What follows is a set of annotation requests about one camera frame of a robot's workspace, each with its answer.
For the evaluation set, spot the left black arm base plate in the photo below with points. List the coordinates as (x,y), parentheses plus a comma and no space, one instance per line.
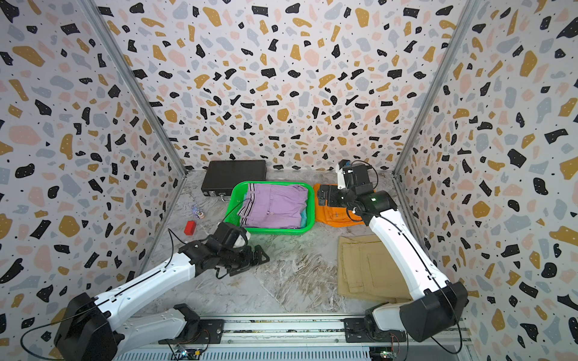
(204,331)

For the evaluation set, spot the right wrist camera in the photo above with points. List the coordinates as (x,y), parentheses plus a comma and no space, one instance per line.
(352,174)

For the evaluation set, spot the green plastic basket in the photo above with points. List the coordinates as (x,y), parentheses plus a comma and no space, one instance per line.
(236,202)

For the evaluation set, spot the turquoise pants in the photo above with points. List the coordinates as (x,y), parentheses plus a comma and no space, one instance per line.
(303,205)

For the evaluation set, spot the purple pants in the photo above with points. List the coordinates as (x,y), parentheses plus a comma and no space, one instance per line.
(271,206)

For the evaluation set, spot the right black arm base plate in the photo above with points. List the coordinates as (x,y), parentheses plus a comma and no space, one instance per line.
(363,330)

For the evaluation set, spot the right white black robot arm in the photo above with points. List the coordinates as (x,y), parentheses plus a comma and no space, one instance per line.
(435,304)

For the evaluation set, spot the aluminium front rail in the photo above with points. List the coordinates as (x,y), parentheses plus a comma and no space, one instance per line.
(304,337)

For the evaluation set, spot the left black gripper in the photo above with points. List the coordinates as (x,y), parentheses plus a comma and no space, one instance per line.
(248,259)

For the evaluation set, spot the beige pants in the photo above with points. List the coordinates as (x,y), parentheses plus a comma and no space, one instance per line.
(366,271)

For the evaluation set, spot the small red block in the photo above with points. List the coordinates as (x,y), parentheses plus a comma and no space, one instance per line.
(190,227)

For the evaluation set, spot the small clear plastic object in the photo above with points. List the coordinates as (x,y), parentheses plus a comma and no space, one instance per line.
(197,212)

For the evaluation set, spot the orange pants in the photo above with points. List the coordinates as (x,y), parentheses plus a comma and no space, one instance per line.
(333,216)

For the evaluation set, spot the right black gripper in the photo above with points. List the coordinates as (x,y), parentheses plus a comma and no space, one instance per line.
(332,189)

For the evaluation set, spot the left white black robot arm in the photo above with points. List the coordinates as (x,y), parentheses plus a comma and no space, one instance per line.
(105,326)

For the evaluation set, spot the black flat box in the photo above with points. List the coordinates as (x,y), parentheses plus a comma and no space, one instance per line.
(223,176)

